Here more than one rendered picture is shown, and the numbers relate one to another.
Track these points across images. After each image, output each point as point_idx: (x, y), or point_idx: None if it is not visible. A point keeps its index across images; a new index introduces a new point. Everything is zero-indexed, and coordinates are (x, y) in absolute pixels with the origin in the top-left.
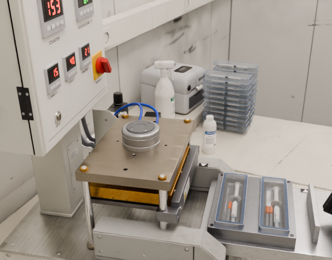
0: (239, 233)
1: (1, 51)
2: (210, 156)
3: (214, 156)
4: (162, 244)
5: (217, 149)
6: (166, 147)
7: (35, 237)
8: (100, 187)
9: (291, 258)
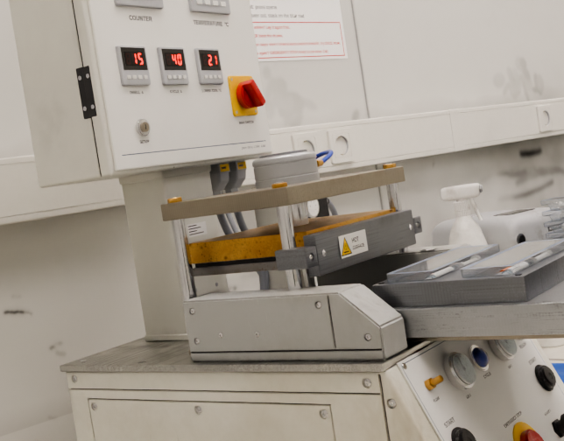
0: (426, 287)
1: (59, 22)
2: (551, 349)
3: (560, 348)
4: (280, 304)
5: None
6: (320, 179)
7: (121, 355)
8: (206, 241)
9: (521, 319)
